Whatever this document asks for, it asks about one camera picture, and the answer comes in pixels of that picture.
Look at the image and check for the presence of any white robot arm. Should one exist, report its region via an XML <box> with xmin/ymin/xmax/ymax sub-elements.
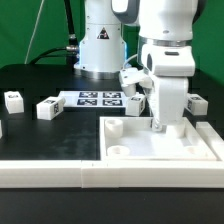
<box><xmin>74</xmin><ymin>0</ymin><xmax>204</xmax><ymax>132</ymax></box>

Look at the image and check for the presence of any white L-shaped obstacle fence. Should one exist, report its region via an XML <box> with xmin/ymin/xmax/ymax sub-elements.
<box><xmin>0</xmin><ymin>119</ymin><xmax>224</xmax><ymax>188</ymax></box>

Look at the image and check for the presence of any white fiducial marker sheet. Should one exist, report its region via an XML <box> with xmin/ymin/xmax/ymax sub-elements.
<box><xmin>59</xmin><ymin>91</ymin><xmax>127</xmax><ymax>108</ymax></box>

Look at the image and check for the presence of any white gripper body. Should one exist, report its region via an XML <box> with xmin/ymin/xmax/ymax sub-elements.
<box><xmin>141</xmin><ymin>45</ymin><xmax>195</xmax><ymax>125</ymax></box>

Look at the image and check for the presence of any white square tabletop with sockets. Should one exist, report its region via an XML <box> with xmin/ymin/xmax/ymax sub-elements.
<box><xmin>99</xmin><ymin>117</ymin><xmax>218</xmax><ymax>161</ymax></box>

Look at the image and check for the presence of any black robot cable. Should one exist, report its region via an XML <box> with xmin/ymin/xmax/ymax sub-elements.
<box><xmin>27</xmin><ymin>0</ymin><xmax>80</xmax><ymax>65</ymax></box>

